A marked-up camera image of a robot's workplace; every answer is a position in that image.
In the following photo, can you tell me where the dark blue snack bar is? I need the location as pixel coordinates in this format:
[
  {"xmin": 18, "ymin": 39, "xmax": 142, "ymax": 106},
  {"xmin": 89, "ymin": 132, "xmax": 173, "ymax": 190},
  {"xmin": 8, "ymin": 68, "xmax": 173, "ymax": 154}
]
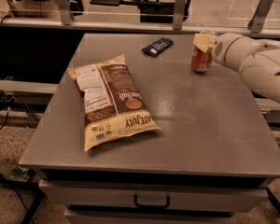
[{"xmin": 142, "ymin": 37, "xmax": 174, "ymax": 57}]

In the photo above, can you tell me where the grey drawer cabinet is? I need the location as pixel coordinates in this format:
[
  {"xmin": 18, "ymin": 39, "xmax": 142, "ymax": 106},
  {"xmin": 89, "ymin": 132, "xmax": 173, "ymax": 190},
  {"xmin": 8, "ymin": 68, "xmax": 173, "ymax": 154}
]
[{"xmin": 21, "ymin": 34, "xmax": 280, "ymax": 224}]

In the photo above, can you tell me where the green packet on floor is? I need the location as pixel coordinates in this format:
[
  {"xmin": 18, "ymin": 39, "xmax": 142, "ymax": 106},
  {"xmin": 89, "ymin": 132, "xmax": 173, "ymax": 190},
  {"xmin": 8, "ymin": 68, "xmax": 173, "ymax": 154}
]
[{"xmin": 3, "ymin": 166, "xmax": 30, "ymax": 183}]

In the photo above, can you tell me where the black drawer handle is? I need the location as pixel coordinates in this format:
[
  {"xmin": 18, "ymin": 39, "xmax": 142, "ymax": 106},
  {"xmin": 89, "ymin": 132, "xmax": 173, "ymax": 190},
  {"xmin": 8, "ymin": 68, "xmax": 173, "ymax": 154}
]
[{"xmin": 133, "ymin": 194, "xmax": 171, "ymax": 209}]

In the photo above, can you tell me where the middle metal bracket post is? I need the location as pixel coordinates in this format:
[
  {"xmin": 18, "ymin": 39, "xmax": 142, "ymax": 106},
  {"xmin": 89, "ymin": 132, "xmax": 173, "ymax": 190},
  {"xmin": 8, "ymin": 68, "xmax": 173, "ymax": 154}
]
[{"xmin": 173, "ymin": 0, "xmax": 186, "ymax": 30}]

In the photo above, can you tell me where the red coke can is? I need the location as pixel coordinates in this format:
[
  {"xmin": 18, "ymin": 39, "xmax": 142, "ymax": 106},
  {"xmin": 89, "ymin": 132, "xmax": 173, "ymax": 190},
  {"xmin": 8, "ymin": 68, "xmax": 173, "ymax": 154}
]
[{"xmin": 190, "ymin": 32, "xmax": 215, "ymax": 73}]

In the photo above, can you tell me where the right metal bracket post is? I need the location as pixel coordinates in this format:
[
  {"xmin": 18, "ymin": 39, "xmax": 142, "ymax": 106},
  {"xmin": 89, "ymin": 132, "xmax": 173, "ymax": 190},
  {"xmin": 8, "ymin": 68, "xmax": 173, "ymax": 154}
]
[{"xmin": 247, "ymin": 0, "xmax": 274, "ymax": 34}]

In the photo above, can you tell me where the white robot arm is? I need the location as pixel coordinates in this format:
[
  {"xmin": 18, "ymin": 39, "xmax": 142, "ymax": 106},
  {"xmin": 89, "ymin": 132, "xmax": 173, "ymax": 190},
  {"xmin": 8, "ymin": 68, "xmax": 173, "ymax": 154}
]
[{"xmin": 193, "ymin": 33, "xmax": 280, "ymax": 104}]

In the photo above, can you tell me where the black table frame background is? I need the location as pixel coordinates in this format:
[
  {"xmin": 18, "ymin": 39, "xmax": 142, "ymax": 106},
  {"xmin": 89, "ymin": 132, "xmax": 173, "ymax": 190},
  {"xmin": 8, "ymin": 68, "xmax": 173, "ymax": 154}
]
[{"xmin": 90, "ymin": 0, "xmax": 191, "ymax": 23}]

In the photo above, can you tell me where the horizontal metal rail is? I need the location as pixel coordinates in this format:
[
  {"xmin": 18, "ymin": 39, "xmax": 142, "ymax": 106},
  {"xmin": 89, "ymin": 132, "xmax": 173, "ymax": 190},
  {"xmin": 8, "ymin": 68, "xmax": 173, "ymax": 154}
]
[{"xmin": 3, "ymin": 17, "xmax": 280, "ymax": 39}]

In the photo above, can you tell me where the metal bracket post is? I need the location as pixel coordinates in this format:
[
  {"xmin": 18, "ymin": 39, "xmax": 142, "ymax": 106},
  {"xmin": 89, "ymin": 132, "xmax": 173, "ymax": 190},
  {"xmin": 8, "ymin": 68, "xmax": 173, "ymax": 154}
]
[
  {"xmin": 56, "ymin": 0, "xmax": 74, "ymax": 25},
  {"xmin": 173, "ymin": 0, "xmax": 186, "ymax": 30},
  {"xmin": 247, "ymin": 0, "xmax": 274, "ymax": 34}
]

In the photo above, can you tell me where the left metal bracket post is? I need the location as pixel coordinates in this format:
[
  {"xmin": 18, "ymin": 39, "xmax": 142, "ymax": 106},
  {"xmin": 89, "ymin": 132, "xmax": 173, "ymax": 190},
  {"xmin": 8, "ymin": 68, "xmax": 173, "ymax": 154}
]
[{"xmin": 56, "ymin": 0, "xmax": 74, "ymax": 25}]

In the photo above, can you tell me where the brown tortilla chip bag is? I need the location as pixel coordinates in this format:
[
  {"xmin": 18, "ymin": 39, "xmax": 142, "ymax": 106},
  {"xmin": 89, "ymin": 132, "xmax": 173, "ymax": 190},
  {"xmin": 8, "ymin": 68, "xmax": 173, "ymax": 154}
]
[{"xmin": 67, "ymin": 55, "xmax": 159, "ymax": 151}]

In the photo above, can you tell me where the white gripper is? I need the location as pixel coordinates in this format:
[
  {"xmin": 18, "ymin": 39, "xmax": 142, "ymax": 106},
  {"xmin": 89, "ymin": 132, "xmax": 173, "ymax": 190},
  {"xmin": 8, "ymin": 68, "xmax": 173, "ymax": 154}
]
[{"xmin": 193, "ymin": 33, "xmax": 253, "ymax": 72}]

